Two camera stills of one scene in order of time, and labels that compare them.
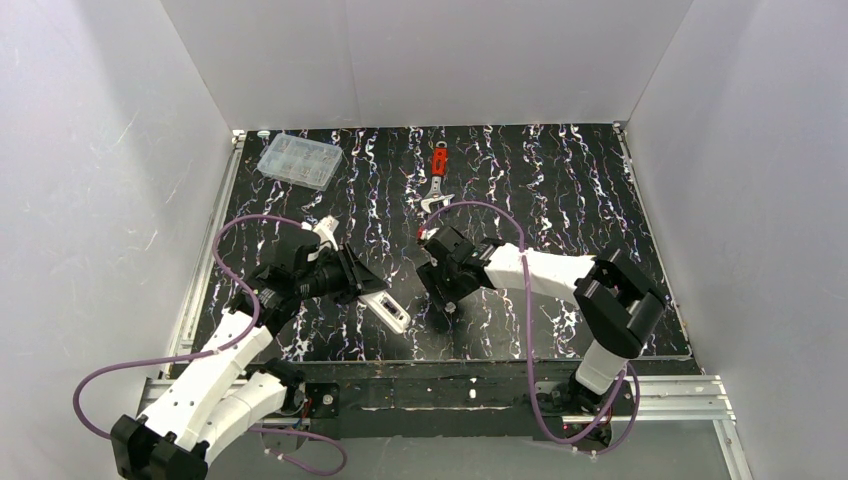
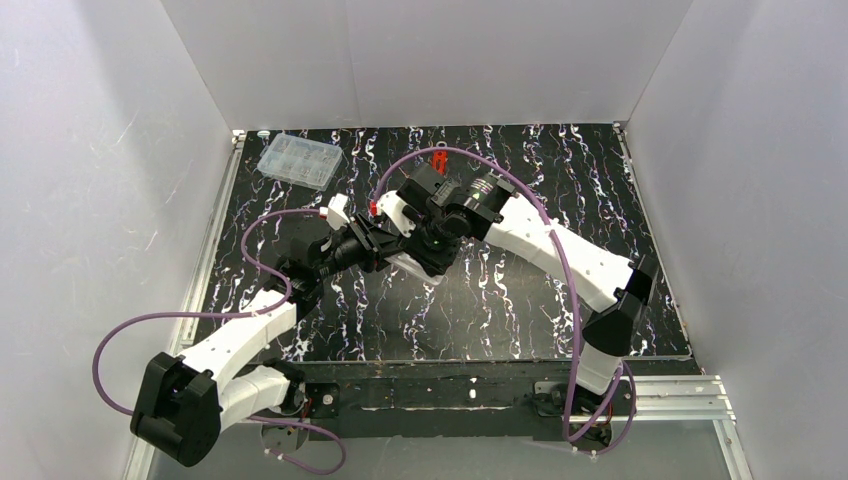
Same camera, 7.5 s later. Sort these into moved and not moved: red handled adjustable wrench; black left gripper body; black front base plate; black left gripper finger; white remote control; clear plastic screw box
Moved: black left gripper finger; white remote control; black left gripper body
Not moved: red handled adjustable wrench; clear plastic screw box; black front base plate
